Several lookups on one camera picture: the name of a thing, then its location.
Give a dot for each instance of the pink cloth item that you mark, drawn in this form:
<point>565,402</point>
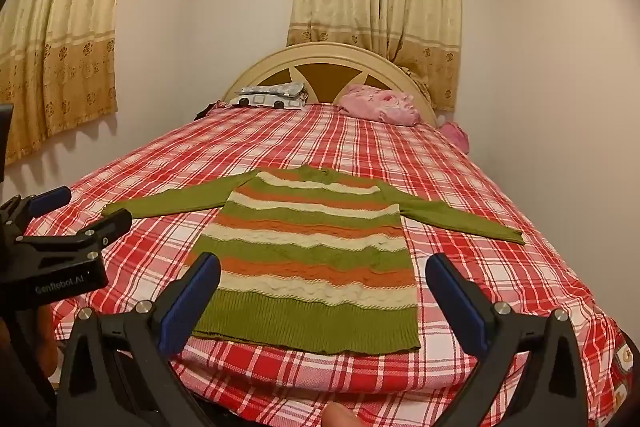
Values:
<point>456,136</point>

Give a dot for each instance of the pink crumpled blanket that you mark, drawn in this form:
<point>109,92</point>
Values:
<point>380,104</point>

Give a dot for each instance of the green orange striped knit sweater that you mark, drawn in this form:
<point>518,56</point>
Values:
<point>310,257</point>

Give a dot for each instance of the person's right hand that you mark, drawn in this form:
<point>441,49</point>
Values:
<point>342,418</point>

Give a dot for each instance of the cream wooden headboard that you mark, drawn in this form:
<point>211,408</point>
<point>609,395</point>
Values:
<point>320,54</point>

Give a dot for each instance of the red plaid bed sheet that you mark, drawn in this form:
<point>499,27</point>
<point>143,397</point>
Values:
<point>450,187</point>

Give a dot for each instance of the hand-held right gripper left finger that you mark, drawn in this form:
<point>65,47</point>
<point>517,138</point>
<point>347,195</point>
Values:
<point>192,292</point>

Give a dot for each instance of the grey patterned pillow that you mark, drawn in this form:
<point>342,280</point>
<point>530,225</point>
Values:
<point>270,96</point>

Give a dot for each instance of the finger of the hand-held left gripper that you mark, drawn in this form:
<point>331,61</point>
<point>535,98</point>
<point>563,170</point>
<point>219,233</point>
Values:
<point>50,198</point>
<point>107,229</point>

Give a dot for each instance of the beige printed bedding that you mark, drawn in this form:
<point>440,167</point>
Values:
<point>622,362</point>

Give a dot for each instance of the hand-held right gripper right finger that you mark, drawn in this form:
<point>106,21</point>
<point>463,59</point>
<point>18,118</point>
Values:
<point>457,299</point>

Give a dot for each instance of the wide beige floral curtain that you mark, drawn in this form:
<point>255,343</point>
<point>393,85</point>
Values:
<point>65,32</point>

